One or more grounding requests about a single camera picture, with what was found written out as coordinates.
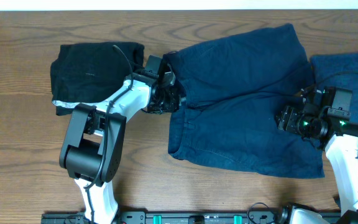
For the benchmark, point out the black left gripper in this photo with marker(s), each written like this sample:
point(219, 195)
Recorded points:
point(174, 106)

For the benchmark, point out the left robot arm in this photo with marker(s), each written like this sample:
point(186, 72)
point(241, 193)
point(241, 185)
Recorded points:
point(92, 147)

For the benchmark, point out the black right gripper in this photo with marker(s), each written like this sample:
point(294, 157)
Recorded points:
point(288, 121)

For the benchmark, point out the dark blue shorts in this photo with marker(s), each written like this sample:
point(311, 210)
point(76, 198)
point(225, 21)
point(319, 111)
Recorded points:
point(233, 88)

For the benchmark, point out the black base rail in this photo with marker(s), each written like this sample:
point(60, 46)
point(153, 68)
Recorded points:
point(165, 218)

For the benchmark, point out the folded black garment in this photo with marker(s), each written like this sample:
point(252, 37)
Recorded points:
point(91, 72)

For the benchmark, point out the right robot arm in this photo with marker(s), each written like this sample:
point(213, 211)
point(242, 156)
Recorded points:
point(338, 138)

